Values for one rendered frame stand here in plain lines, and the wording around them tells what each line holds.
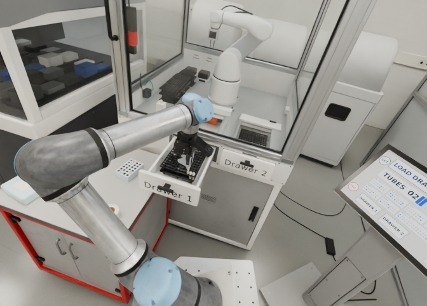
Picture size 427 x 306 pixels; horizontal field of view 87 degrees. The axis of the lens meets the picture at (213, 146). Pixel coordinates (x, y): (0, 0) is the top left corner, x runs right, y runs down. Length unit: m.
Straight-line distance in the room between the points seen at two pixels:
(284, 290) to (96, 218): 1.49
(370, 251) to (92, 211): 1.20
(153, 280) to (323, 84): 0.91
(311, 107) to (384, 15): 3.26
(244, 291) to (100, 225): 0.59
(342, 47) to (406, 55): 3.40
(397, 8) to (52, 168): 4.21
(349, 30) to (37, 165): 1.00
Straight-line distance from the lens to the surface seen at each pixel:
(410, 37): 4.40
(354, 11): 1.01
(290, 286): 1.94
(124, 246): 0.73
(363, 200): 1.19
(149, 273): 0.70
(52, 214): 1.22
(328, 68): 1.04
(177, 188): 1.04
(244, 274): 1.03
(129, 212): 1.14
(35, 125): 1.52
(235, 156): 1.23
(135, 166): 1.28
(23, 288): 1.98
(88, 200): 0.67
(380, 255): 1.36
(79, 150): 0.52
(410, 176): 1.22
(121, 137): 0.55
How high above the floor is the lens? 1.68
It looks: 37 degrees down
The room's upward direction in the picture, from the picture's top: 11 degrees clockwise
